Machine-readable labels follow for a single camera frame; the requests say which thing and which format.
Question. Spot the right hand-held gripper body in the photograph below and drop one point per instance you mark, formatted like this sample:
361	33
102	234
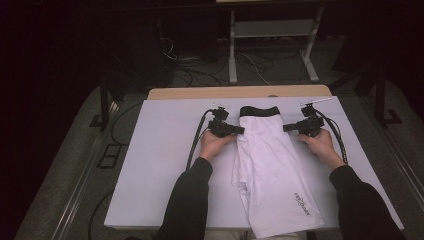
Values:
311	125

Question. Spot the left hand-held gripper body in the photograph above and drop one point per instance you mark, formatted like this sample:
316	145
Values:
218	126

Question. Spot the white shorts with black waistband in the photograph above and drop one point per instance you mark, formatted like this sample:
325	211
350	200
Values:
270	173

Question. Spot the person's left hand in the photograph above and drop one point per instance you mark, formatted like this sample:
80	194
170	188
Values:
213	145

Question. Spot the person's right hand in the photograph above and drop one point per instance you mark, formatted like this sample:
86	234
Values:
321	145

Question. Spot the white table mat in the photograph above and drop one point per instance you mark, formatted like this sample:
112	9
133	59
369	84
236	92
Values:
160	140

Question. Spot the black metal stand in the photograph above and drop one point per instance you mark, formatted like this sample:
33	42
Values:
380	100
104	106

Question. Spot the white metal stand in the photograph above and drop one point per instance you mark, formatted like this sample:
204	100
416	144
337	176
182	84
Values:
273	28

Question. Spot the person's legs in light trousers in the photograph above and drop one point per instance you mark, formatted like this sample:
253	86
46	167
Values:
226	236

